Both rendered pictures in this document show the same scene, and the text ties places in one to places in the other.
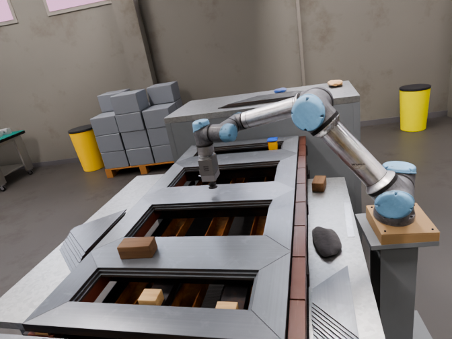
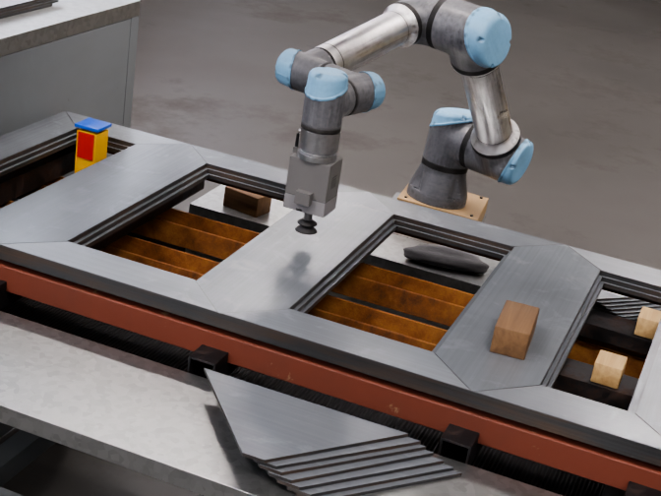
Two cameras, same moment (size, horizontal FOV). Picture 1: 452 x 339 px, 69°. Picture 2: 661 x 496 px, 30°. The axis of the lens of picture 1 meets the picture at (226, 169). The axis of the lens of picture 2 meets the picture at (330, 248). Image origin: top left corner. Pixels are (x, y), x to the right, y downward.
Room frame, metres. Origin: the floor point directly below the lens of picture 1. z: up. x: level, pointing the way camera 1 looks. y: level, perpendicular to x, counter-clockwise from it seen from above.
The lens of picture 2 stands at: (1.27, 2.28, 1.76)
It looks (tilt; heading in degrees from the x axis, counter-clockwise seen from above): 23 degrees down; 272
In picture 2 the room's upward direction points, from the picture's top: 9 degrees clockwise
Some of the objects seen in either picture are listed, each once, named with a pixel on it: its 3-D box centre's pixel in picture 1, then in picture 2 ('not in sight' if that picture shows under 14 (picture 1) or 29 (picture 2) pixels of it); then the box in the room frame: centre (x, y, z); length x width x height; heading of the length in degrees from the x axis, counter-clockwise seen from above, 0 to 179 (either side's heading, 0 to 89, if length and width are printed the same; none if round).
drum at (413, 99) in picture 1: (413, 107); not in sight; (4.10, -2.54, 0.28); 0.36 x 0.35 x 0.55; 80
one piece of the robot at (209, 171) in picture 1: (206, 165); (309, 180); (1.40, 0.08, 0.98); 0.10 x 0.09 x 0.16; 73
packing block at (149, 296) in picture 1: (151, 299); (609, 369); (0.81, 0.30, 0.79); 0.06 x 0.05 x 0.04; 74
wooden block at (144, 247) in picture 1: (137, 247); (514, 329); (1.00, 0.35, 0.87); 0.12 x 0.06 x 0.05; 78
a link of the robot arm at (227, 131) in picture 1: (224, 131); (349, 91); (1.35, -0.02, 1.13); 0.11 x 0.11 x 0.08; 58
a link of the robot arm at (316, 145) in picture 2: (206, 149); (317, 140); (1.40, 0.07, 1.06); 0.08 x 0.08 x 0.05
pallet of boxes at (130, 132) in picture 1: (142, 128); not in sight; (4.54, 1.04, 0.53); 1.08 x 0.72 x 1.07; 80
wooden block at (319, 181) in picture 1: (319, 183); (247, 199); (1.57, -0.48, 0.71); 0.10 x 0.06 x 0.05; 153
